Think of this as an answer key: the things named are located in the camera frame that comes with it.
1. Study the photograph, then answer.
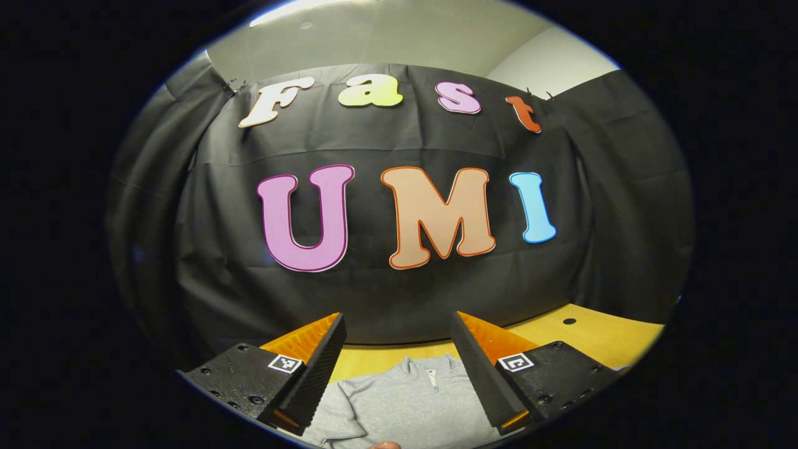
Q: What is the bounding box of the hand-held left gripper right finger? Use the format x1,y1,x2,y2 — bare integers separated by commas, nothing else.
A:
450,311,617,437

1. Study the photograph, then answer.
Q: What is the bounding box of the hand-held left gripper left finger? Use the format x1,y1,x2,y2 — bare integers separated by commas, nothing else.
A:
180,312,347,437

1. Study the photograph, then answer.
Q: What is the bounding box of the grey sweatshirt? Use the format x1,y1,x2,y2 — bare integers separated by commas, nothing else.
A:
302,354,518,449

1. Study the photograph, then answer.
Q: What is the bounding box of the black backdrop cloth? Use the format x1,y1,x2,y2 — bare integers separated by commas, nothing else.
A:
106,50,696,375

